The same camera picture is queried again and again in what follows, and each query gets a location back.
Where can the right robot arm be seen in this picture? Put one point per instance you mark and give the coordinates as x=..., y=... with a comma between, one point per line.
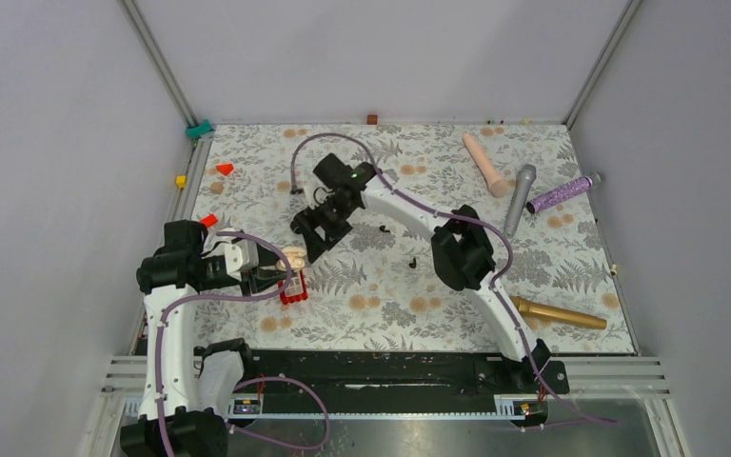
x=463, y=256

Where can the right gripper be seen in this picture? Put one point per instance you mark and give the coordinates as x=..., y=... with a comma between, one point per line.
x=310, y=220

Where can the pink microphone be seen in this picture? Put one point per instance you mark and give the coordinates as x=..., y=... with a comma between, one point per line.
x=495, y=183

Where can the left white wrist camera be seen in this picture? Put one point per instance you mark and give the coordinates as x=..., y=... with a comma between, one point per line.
x=241, y=255

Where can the aluminium frame rail right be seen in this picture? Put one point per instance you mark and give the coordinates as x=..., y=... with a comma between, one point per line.
x=612, y=42

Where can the red wedge block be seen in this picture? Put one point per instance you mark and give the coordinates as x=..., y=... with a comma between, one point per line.
x=225, y=169

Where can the floral table mat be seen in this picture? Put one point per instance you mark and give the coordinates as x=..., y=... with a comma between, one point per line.
x=362, y=294

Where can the silver microphone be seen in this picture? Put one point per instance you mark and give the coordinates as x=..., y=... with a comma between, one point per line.
x=524, y=181

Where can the teal block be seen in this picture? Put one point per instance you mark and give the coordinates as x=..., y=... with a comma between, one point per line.
x=199, y=130

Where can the purple glitter microphone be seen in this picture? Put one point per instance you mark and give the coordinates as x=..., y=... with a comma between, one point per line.
x=564, y=192

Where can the red tray with tiles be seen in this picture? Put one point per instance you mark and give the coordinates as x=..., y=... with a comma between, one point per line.
x=296, y=291

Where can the yellow cube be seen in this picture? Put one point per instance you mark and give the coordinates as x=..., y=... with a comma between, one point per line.
x=181, y=181

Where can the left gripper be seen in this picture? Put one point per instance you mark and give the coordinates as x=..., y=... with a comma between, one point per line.
x=264, y=274

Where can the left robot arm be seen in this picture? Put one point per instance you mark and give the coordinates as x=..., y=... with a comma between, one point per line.
x=181, y=411

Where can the beige earbuds charging case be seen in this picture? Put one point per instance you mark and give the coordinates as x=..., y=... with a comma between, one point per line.
x=295, y=256

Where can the aluminium frame rail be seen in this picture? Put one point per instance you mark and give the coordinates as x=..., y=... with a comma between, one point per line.
x=145, y=35
x=612, y=42

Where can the aluminium frame rail left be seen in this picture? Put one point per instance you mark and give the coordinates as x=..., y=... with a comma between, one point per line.
x=145, y=35

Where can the red small block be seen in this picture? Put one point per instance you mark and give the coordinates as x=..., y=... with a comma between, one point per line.
x=209, y=221

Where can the gold microphone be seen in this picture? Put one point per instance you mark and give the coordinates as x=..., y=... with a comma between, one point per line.
x=560, y=315

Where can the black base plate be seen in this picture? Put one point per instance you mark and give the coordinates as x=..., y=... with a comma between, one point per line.
x=350, y=381

